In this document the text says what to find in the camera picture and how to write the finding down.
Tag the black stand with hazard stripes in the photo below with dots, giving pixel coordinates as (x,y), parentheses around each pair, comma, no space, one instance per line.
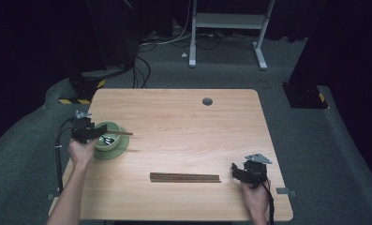
(83,87)
(305,97)

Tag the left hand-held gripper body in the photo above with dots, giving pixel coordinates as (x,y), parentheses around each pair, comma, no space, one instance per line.
(82,129)

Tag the person's right hand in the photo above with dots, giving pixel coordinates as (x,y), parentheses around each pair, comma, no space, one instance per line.
(257,200)

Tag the metal fork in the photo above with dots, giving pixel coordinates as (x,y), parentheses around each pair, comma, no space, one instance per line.
(108,140)

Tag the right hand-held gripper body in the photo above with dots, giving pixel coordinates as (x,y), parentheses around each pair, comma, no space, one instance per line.
(255,172)

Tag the grey tape strip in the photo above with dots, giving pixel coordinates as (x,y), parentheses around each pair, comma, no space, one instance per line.
(51,197)
(285,191)

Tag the person's left hand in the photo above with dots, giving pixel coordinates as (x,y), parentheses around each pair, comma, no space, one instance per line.
(82,153)

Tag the small white plug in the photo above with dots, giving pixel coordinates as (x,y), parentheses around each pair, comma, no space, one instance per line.
(184,55)

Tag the green ceramic bowl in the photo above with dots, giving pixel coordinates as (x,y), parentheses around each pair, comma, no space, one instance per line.
(113,146)

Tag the green ceramic plate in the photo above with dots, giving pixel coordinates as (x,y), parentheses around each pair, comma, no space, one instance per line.
(121,150)

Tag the white metal stand frame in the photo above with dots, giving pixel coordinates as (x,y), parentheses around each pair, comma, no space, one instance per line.
(230,21)

